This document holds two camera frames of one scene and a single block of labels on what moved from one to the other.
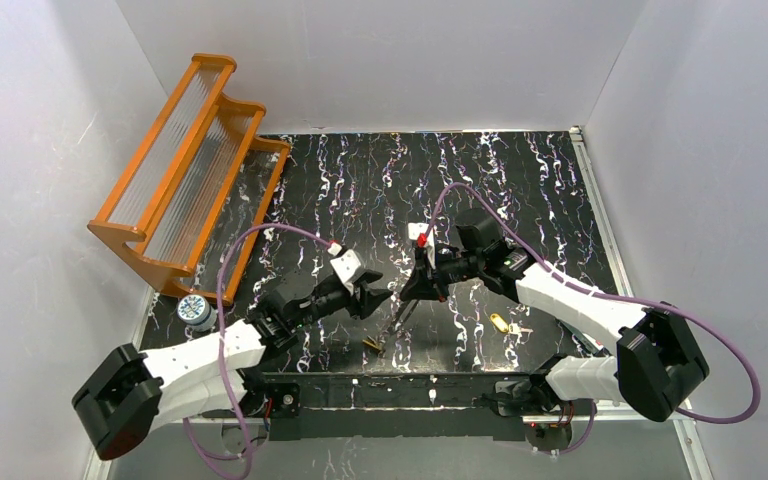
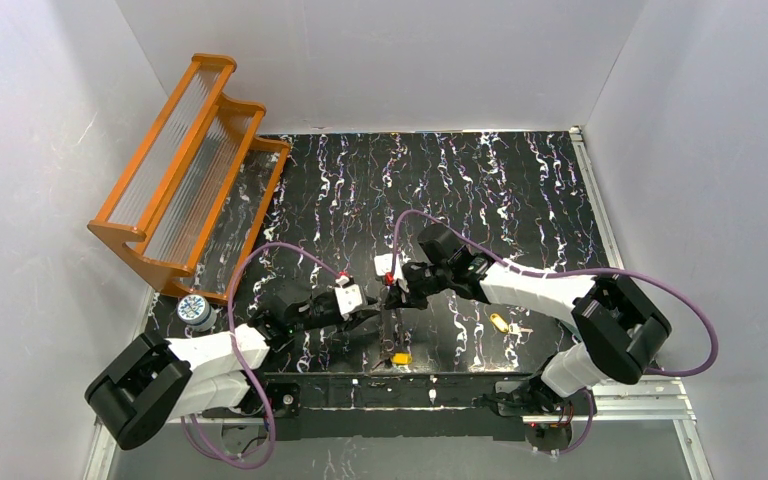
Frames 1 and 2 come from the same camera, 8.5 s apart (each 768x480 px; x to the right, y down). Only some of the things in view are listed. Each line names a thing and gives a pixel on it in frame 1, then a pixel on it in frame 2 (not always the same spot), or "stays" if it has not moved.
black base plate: (395, 407) stays
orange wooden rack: (190, 210) stays
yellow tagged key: (503, 327) stays
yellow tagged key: (372, 345) -> (402, 358)
